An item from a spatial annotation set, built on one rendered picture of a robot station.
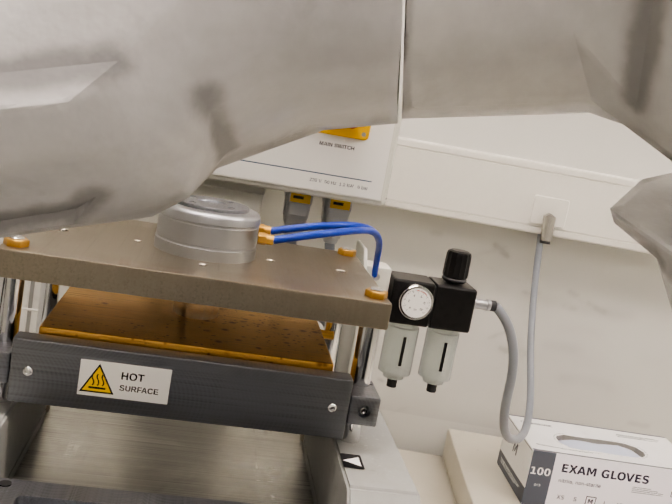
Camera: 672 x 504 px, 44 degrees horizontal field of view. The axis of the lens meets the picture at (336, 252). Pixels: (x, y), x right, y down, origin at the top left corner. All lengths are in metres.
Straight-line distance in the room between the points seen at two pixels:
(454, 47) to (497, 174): 0.96
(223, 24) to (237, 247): 0.42
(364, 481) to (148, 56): 0.41
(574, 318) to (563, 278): 0.06
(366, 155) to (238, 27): 0.58
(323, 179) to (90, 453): 0.32
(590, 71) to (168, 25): 0.11
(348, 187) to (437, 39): 0.57
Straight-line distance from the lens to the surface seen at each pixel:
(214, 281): 0.57
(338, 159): 0.79
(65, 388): 0.59
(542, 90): 0.24
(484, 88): 0.24
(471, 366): 1.29
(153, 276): 0.58
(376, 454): 0.62
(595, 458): 1.12
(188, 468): 0.71
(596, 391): 1.34
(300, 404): 0.59
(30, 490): 0.53
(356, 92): 0.24
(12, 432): 0.64
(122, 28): 0.21
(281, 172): 0.78
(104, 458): 0.72
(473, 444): 1.26
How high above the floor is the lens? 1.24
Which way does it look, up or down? 10 degrees down
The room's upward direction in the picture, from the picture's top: 10 degrees clockwise
